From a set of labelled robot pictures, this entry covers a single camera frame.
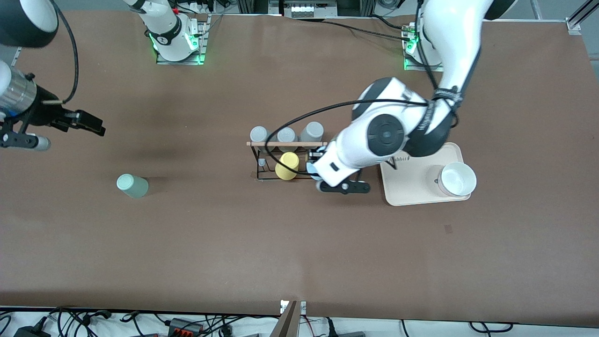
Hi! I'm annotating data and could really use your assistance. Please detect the cream plastic tray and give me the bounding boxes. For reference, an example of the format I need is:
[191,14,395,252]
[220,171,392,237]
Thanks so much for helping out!
[379,142,473,206]

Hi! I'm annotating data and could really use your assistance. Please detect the white bowl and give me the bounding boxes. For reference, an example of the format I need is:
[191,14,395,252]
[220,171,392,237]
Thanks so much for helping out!
[438,161,477,198]

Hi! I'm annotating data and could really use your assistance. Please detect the black power adapter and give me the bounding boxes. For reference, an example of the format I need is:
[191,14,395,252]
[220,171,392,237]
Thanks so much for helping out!
[13,323,52,337]

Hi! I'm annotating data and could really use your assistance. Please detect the yellow cup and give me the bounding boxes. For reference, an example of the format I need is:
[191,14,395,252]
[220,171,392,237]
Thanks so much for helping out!
[275,152,300,181]

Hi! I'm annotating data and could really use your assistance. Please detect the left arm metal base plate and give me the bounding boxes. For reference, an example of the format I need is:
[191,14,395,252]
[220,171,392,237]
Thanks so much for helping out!
[403,22,444,73]

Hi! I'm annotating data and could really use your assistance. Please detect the black wire cup rack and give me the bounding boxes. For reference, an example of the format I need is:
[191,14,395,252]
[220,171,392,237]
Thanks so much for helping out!
[247,140,328,183]

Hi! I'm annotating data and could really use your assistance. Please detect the white power strip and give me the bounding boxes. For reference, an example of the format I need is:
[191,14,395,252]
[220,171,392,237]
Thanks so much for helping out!
[283,0,338,19]

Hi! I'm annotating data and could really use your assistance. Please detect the aluminium frame rail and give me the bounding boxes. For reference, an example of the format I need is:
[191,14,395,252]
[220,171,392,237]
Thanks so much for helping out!
[565,0,599,36]

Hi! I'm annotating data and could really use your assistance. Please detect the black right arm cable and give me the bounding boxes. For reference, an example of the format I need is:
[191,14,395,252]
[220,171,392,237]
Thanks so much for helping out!
[47,0,80,105]

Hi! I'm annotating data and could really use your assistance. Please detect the black table cable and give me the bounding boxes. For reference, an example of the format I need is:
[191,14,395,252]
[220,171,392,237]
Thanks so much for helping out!
[323,16,413,42]

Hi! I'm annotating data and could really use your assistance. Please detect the mint green cup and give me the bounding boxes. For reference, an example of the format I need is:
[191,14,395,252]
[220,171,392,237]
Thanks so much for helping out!
[117,174,149,199]

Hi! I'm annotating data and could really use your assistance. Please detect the grey connector box orange levers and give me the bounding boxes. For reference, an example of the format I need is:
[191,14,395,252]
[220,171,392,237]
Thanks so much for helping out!
[168,318,205,337]

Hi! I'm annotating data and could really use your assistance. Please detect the grey cup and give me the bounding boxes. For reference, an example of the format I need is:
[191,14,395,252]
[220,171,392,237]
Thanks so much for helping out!
[277,127,297,153]
[299,122,325,150]
[250,126,278,153]

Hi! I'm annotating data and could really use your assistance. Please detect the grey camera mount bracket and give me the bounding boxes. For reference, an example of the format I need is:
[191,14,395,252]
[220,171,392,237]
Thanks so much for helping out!
[270,300,307,337]

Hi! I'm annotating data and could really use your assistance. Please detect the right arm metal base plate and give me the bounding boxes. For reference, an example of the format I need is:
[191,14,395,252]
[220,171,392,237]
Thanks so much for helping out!
[156,14,209,66]

